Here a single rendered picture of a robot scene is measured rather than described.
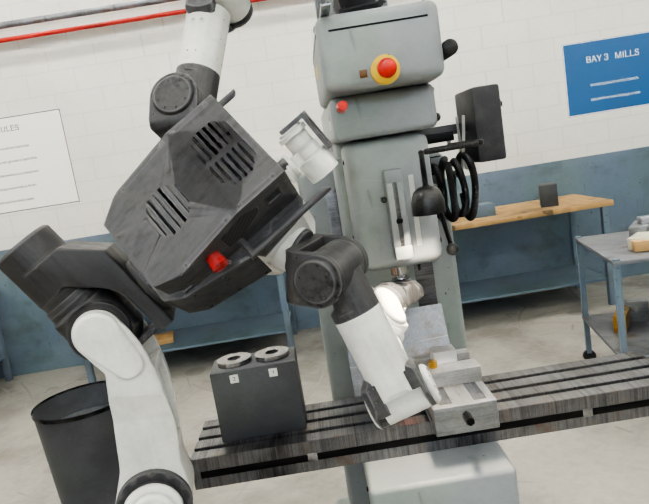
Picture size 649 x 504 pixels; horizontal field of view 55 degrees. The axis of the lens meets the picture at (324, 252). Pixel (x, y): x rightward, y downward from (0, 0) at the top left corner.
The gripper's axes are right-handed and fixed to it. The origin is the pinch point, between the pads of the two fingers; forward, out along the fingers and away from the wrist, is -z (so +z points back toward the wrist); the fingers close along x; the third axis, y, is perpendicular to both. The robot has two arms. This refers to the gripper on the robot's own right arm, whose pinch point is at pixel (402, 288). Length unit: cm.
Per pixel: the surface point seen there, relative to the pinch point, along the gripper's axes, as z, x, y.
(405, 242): 11.5, -5.9, -13.6
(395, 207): 12.1, -4.8, -22.1
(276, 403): 19.1, 31.3, 23.7
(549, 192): -394, -10, 19
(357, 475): -26, 33, 69
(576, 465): -138, -28, 122
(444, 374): 4.9, -9.3, 21.4
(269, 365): 19.3, 31.4, 13.4
